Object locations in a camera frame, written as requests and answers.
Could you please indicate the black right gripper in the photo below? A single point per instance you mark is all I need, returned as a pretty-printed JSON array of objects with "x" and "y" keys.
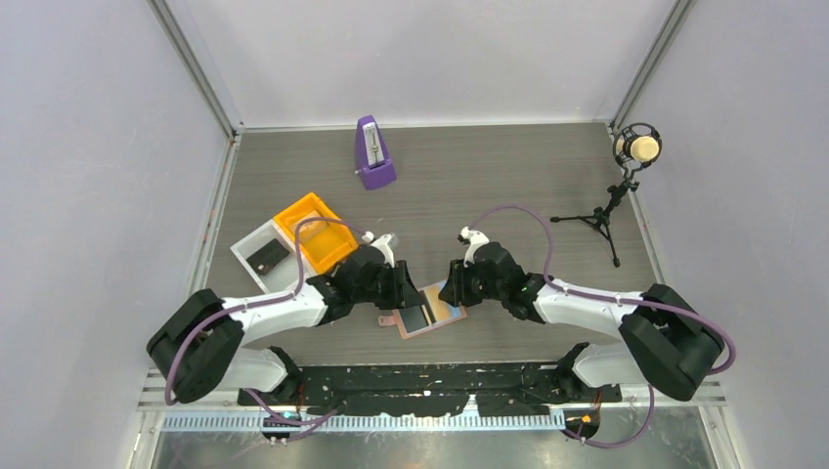
[{"x": 456, "y": 290}]

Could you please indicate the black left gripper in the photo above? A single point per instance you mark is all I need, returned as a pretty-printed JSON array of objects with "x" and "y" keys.
[{"x": 403, "y": 292}]

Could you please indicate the orange leather card holder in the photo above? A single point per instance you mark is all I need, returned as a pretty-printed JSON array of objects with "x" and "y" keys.
[{"x": 393, "y": 320}]

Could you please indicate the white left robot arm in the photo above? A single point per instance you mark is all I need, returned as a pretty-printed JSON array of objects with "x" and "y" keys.
[{"x": 202, "y": 347}]

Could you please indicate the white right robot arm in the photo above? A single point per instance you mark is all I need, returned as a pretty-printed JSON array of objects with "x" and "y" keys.
[{"x": 657, "y": 339}]

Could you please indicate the card in yellow bin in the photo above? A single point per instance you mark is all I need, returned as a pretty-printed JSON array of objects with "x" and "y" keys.
[{"x": 307, "y": 219}]

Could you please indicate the black card in white bin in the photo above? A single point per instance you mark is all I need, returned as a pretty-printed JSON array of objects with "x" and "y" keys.
[{"x": 267, "y": 257}]

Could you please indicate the yellow plastic bin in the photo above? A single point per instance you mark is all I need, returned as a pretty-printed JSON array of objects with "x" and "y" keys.
[{"x": 322, "y": 243}]

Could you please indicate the white plastic bin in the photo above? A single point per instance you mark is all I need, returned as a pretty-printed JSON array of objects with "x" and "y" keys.
[{"x": 287, "y": 273}]

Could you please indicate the purple metronome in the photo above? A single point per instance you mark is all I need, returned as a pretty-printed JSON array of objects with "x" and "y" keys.
[{"x": 373, "y": 163}]

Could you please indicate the black microphone tripod stand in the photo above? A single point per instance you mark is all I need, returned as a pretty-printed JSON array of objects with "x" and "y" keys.
[{"x": 600, "y": 218}]

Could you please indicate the beige foam microphone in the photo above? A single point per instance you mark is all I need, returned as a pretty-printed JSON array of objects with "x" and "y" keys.
[{"x": 639, "y": 143}]

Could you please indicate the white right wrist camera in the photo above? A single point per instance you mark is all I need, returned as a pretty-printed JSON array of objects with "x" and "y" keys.
[{"x": 473, "y": 240}]

